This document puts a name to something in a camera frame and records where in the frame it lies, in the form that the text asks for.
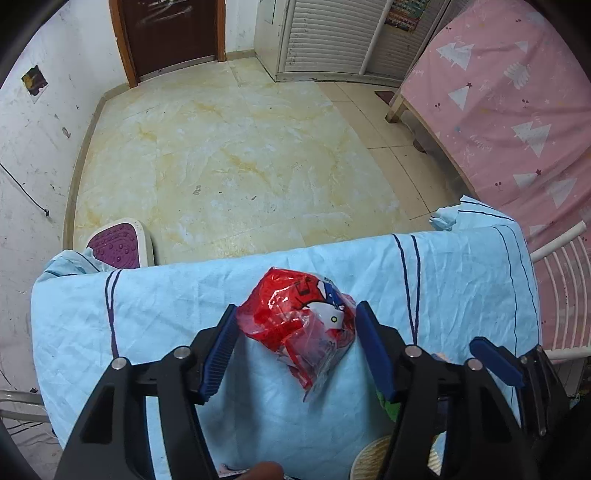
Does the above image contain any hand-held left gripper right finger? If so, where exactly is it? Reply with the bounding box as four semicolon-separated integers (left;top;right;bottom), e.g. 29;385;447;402
355;300;539;480

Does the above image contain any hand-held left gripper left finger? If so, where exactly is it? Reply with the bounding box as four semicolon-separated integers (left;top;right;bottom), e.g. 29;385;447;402
54;304;238;480

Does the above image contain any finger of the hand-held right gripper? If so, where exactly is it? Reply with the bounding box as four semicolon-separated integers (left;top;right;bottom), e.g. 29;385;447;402
470;337;526;388
519;344;572;437

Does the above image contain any red plastic bag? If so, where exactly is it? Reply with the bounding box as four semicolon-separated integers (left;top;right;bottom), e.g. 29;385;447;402
236;267;358;402

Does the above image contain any green item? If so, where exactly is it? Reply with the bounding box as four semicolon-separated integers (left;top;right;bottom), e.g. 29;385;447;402
374;388;400;423

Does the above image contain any light blue bedsheet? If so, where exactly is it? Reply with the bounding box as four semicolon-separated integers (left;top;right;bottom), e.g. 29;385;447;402
31;196;542;480

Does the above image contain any beige round basket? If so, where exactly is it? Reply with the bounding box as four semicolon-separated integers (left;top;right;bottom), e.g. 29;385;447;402
350;436;441;480

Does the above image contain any purple topped stool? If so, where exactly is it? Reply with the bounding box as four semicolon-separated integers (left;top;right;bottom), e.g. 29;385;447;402
83;219;155;268

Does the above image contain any bed with pink sheet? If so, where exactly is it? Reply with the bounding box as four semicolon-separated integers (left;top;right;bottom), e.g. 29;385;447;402
399;0;591;252

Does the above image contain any white slatted wardrobe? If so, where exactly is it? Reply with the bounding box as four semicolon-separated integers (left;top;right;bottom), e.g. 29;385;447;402
254;0;451;86

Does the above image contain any dark brown door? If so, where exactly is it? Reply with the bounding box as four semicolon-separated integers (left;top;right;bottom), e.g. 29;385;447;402
108;0;227;88

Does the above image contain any colourful grid poster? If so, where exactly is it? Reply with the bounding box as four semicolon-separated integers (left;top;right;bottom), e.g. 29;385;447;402
383;0;428;33

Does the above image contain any white metal frame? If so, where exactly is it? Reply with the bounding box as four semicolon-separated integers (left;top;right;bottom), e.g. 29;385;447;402
0;388;47;421

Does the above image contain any wooden bed frame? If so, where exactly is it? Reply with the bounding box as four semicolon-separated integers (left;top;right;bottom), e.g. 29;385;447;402
385;88;476;199

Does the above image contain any black wall cable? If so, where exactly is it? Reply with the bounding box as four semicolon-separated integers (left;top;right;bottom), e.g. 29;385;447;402
0;161;49;217

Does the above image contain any dark wall sticker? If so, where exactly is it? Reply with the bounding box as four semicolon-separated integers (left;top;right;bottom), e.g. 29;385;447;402
21;66;48;97

